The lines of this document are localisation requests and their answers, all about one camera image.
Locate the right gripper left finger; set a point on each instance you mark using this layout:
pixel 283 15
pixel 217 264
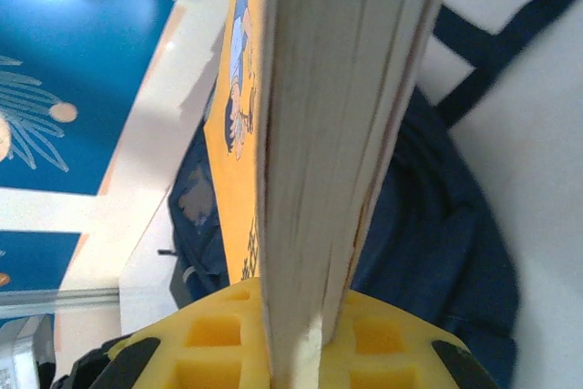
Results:
pixel 218 357

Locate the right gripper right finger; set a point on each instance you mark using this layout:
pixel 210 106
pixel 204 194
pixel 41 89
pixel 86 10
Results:
pixel 387 361

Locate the navy blue backpack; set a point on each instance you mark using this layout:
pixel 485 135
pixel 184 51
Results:
pixel 432 225

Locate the yellow book with cartoon cover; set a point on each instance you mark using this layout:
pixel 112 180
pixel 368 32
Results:
pixel 319 134

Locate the aluminium frame post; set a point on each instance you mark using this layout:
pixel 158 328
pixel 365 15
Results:
pixel 68 301

